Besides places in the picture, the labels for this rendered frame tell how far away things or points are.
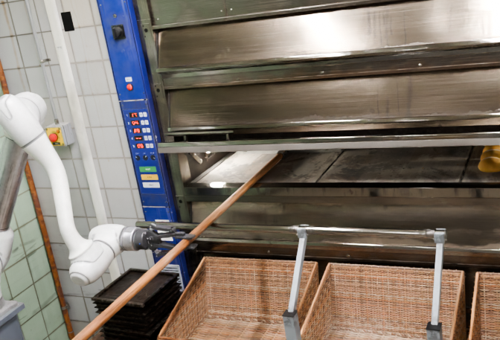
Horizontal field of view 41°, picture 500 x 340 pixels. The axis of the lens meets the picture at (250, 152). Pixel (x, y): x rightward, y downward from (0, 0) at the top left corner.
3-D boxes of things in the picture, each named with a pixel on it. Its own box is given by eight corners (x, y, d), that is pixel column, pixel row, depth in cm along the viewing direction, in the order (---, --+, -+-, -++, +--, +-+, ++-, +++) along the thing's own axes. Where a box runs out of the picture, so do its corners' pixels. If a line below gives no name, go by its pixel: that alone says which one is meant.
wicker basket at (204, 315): (213, 307, 314) (202, 254, 306) (328, 317, 291) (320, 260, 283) (161, 370, 272) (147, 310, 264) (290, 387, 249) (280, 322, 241)
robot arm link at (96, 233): (138, 241, 257) (120, 263, 247) (105, 239, 264) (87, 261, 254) (128, 218, 252) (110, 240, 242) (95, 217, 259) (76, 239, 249)
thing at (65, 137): (59, 142, 322) (53, 122, 320) (75, 141, 318) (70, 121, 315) (48, 147, 316) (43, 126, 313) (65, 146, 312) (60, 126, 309)
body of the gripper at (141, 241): (142, 224, 250) (163, 225, 246) (146, 245, 252) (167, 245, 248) (131, 233, 244) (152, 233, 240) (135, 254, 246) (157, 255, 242)
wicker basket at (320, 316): (335, 318, 289) (327, 260, 281) (471, 331, 264) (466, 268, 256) (295, 388, 248) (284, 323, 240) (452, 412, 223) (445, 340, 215)
